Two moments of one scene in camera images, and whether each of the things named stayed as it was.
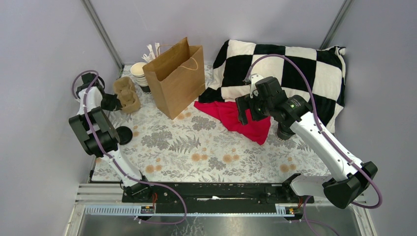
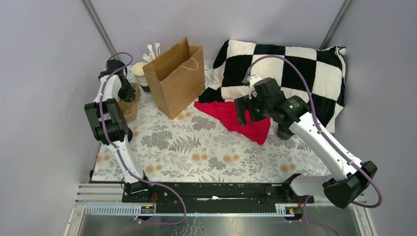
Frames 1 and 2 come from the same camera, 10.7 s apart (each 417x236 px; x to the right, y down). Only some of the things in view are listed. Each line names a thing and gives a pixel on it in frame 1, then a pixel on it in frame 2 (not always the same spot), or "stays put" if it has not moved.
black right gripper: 245,102 stays put
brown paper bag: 176,76 stays put
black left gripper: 114,103 to 130,93
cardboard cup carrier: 129,98 stays put
